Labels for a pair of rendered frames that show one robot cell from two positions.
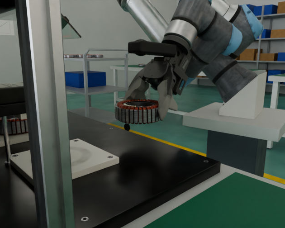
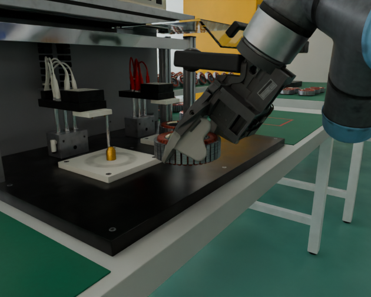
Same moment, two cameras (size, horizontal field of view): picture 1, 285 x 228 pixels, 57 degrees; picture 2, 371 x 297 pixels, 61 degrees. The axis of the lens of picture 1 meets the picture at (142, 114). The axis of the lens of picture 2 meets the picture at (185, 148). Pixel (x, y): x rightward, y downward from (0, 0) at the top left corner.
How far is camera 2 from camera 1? 69 cm
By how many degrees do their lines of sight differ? 75
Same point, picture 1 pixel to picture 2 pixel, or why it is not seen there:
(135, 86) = not seen: hidden behind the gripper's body
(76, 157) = (108, 163)
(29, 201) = (43, 168)
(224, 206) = (13, 254)
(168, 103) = (171, 142)
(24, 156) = not seen: hidden behind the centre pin
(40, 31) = not seen: outside the picture
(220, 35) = (338, 26)
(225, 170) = (120, 263)
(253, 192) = (38, 281)
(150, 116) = (159, 152)
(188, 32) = (254, 30)
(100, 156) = (111, 170)
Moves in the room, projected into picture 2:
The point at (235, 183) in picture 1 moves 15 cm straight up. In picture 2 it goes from (70, 267) to (55, 140)
